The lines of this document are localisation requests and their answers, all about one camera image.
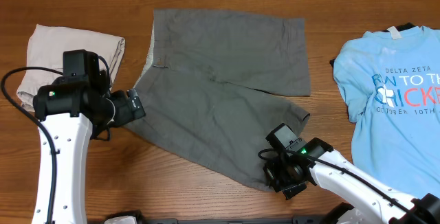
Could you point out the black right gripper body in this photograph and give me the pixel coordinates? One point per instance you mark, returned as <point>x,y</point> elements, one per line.
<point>282,177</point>

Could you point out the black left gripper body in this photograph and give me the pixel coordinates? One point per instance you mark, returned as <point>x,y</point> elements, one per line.
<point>124,113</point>

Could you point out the grey shorts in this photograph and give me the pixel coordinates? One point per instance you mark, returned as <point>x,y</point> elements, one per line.
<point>219,82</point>

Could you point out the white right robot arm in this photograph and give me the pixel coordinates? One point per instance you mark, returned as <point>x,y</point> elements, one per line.
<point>366,200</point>

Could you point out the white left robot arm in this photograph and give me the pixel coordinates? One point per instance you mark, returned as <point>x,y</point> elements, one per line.
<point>73,111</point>

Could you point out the folded beige shorts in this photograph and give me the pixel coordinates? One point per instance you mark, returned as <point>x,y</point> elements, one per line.
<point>46,47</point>

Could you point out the light blue printed t-shirt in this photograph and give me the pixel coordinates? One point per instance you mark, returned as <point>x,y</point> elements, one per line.
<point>390,84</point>

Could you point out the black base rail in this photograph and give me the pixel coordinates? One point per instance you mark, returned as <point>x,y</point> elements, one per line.
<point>297,219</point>

